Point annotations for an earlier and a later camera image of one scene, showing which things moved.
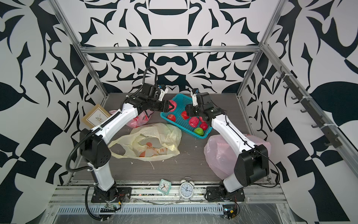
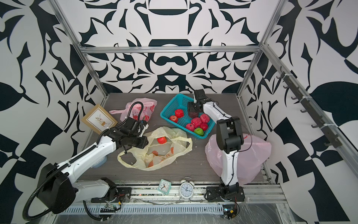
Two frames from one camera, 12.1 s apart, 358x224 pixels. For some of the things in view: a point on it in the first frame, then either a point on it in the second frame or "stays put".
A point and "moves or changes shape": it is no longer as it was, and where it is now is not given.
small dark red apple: (204, 125) stays put
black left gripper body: (156, 106) → (138, 141)
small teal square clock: (164, 186) stays put
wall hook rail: (334, 140) stays put
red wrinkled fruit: (174, 104) → (179, 113)
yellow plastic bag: (148, 141) moves or changes shape
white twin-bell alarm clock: (186, 189) stays put
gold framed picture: (96, 116) stays put
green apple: (199, 130) stays put
